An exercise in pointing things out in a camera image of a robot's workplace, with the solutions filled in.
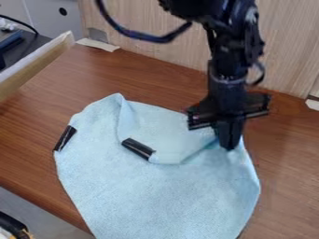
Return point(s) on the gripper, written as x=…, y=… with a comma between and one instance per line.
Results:
x=226, y=99

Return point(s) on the light blue cloth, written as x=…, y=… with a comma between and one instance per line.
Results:
x=166, y=193

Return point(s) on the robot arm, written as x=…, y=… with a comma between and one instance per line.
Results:
x=232, y=37

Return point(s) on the white paper scrap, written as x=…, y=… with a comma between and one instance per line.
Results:
x=313, y=104
x=98, y=44

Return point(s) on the wooden board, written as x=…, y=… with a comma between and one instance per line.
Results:
x=29, y=65

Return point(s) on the white cabinet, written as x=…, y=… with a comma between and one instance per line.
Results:
x=45, y=15

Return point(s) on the black side table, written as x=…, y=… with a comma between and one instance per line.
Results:
x=20, y=46

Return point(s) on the yellow and black tool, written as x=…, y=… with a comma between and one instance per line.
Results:
x=12, y=228

